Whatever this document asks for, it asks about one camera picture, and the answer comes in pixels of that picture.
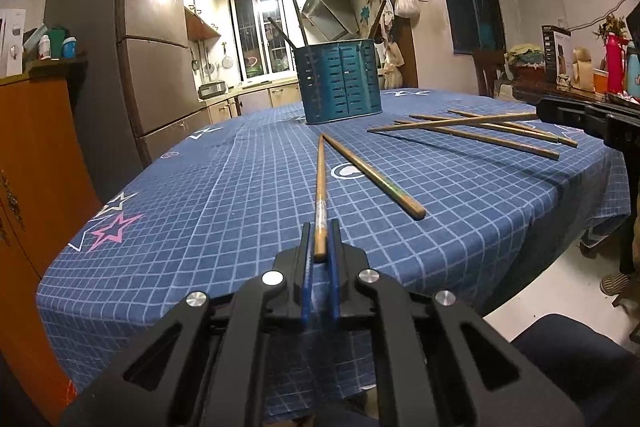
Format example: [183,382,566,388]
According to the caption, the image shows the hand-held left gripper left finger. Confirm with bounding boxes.
[60,222,316,427]

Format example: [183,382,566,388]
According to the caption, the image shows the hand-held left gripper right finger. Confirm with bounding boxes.
[327,219,586,427]

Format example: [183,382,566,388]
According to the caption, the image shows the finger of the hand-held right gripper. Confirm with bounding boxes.
[536,94,609,139]

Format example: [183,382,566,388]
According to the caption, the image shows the long brown chopstick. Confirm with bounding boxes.
[314,134,328,264]

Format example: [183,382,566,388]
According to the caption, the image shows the set of wooden chopsticks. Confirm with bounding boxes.
[267,0,579,222]

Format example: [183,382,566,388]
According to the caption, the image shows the teal metal utensil holder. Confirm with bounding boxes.
[294,38,384,126]

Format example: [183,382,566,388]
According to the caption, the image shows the brown paper bag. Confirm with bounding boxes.
[571,47,596,90]

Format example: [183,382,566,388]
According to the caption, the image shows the glossy wooden side table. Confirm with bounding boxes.
[492,77,640,108]

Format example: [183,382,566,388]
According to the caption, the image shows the light blue bottle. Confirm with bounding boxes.
[626,42,640,98]

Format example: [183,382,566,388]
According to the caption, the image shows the black product box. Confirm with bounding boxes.
[541,24,571,82]

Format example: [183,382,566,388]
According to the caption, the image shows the red thermos bottle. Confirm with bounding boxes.
[605,33,628,94]

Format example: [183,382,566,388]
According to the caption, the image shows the brown wooden chair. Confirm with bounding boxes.
[472,47,508,98]

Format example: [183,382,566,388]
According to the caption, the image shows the blue checked star tablecloth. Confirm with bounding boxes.
[37,87,631,413]

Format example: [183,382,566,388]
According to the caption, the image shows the person's slipper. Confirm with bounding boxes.
[600,272,633,297]

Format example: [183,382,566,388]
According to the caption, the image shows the cream lower kitchen cabinets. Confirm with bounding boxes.
[205,84,303,125]

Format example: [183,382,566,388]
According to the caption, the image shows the person's leg in dark trousers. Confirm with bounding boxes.
[510,314,640,427]

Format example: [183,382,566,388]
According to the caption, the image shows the kitchen window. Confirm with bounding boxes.
[229,0,296,80]

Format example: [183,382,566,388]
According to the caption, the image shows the steel range hood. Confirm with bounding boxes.
[300,0,361,42]

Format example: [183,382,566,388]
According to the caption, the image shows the orange wooden cabinet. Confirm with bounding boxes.
[0,62,103,423]

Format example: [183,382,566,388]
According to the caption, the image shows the grey refrigerator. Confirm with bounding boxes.
[42,0,211,202]

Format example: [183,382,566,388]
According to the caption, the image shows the green plastic container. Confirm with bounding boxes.
[48,26,68,58]

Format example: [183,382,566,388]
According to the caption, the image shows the hanging bags on door frame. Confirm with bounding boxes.
[382,0,406,90]

